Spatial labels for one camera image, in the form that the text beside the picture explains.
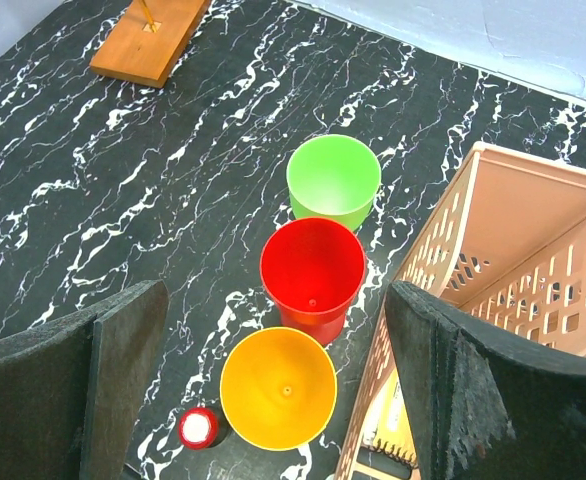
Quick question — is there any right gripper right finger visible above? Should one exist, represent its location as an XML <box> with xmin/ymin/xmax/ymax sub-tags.
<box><xmin>385</xmin><ymin>281</ymin><xmax>586</xmax><ymax>479</ymax></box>

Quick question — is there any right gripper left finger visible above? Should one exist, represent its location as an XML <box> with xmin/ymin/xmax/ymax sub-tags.
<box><xmin>0</xmin><ymin>280</ymin><xmax>169</xmax><ymax>479</ymax></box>

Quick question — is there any orange wine glass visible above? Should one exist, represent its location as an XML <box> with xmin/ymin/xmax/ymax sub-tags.
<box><xmin>220</xmin><ymin>327</ymin><xmax>338</xmax><ymax>452</ymax></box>

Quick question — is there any red wine glass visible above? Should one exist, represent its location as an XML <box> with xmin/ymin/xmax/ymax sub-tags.
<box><xmin>259</xmin><ymin>217</ymin><xmax>367</xmax><ymax>345</ymax></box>

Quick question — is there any green wine glass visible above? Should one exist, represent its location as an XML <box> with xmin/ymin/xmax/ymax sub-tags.
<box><xmin>286</xmin><ymin>134</ymin><xmax>382</xmax><ymax>231</ymax></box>

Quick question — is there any orange wooden rack base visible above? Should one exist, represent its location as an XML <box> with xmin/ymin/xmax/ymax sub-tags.
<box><xmin>90</xmin><ymin>0</ymin><xmax>210</xmax><ymax>88</ymax></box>

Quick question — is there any yellow book in organizer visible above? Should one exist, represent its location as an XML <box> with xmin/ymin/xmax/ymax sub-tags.
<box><xmin>363</xmin><ymin>371</ymin><xmax>418</xmax><ymax>469</ymax></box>

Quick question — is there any red black push button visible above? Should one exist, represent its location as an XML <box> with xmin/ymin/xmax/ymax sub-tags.
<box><xmin>178</xmin><ymin>406</ymin><xmax>232</xmax><ymax>450</ymax></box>

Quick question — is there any pink plastic file organizer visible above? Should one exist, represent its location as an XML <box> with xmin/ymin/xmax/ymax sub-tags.
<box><xmin>335</xmin><ymin>142</ymin><xmax>586</xmax><ymax>479</ymax></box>

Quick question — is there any gold wire glass rack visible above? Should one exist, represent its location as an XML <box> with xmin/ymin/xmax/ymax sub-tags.
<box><xmin>139</xmin><ymin>0</ymin><xmax>157</xmax><ymax>32</ymax></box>

